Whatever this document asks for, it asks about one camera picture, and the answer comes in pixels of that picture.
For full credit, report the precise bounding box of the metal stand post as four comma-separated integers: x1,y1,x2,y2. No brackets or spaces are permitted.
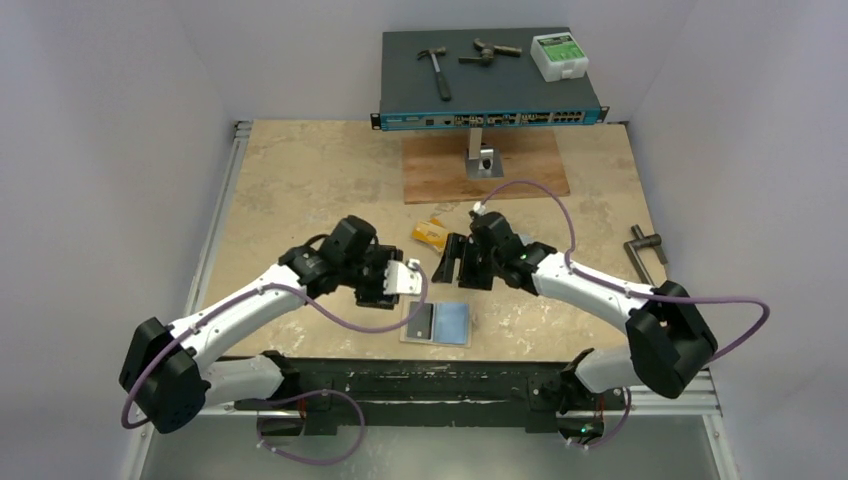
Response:
464,128,504,180

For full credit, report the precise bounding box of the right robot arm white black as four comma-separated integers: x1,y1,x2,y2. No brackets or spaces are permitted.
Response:
431,212,717,407

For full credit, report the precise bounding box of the dark metal crank handle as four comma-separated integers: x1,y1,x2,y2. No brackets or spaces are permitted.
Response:
623,224,670,286

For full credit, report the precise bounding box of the single black VIP card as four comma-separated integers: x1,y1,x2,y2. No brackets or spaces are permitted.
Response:
403,301,434,342

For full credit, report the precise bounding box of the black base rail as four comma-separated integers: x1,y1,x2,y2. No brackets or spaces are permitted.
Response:
234,353,625,435

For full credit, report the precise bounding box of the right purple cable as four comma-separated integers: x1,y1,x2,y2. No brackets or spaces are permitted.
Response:
478,180,772,450

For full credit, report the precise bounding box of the blue network switch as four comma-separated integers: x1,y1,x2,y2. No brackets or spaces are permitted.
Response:
370,27,609,131

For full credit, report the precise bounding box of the aluminium frame rail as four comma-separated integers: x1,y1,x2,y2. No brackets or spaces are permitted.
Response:
122,120,739,479

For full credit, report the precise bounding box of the white green box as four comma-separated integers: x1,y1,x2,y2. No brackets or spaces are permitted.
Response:
530,32,589,83

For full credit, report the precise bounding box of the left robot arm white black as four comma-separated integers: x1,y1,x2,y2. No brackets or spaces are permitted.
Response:
119,215,428,433

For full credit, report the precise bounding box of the metal clamp tool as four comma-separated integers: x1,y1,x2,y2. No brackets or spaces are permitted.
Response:
458,38,523,67

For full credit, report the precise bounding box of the wooden board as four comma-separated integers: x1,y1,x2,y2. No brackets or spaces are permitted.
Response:
402,129,570,204

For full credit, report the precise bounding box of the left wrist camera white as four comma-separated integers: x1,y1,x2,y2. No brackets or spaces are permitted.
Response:
383,258,423,296

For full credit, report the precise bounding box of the hammer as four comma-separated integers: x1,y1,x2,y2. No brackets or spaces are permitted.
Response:
416,46,452,102

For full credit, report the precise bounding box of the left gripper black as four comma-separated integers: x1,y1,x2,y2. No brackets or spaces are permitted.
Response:
341,251,402,301

